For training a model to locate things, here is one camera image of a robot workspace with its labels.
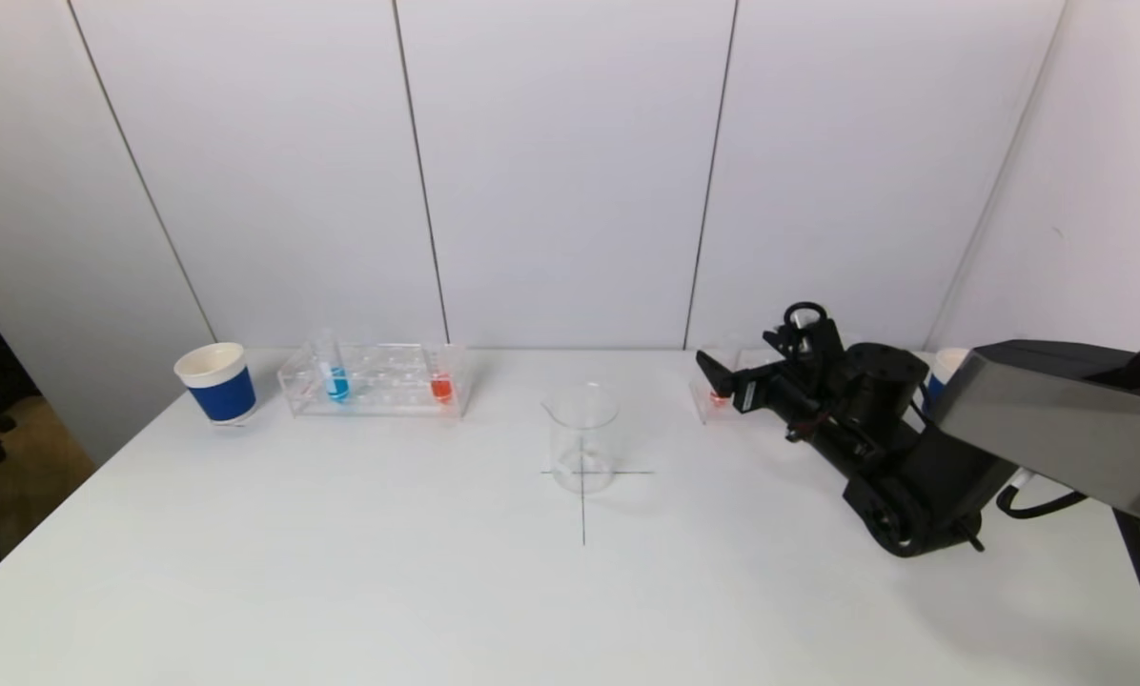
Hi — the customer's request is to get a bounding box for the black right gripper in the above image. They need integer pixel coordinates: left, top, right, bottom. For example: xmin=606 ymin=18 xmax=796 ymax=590
xmin=695 ymin=350 xmax=832 ymax=435

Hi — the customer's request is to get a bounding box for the test tube with red pigment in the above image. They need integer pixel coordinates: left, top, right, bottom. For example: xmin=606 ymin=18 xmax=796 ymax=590
xmin=708 ymin=335 xmax=744 ymax=407

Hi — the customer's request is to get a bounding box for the clear acrylic test tube rack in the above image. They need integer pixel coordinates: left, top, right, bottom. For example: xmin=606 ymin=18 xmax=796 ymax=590
xmin=689 ymin=343 xmax=771 ymax=426
xmin=279 ymin=344 xmax=469 ymax=420

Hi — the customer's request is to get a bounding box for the clear glass beaker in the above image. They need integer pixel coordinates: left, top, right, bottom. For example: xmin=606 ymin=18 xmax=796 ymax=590
xmin=541 ymin=383 xmax=621 ymax=494

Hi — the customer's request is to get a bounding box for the test tube with orange pigment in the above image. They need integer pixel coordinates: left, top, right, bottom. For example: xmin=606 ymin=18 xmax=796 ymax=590
xmin=429 ymin=345 xmax=456 ymax=405

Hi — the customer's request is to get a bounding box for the test tube with blue pigment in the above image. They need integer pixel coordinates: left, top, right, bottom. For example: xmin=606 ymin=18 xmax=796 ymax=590
xmin=317 ymin=331 xmax=353 ymax=405

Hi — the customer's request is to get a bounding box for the blue white paper cup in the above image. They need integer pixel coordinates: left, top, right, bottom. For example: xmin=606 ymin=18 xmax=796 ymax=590
xmin=925 ymin=348 xmax=971 ymax=401
xmin=174 ymin=342 xmax=258 ymax=426

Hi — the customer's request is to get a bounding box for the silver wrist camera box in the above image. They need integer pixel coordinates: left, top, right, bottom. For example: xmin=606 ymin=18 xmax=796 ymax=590
xmin=765 ymin=319 xmax=844 ymax=382

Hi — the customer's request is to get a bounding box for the black arm cable white plug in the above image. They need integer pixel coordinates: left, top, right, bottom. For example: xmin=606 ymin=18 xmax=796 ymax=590
xmin=997 ymin=476 xmax=1088 ymax=521

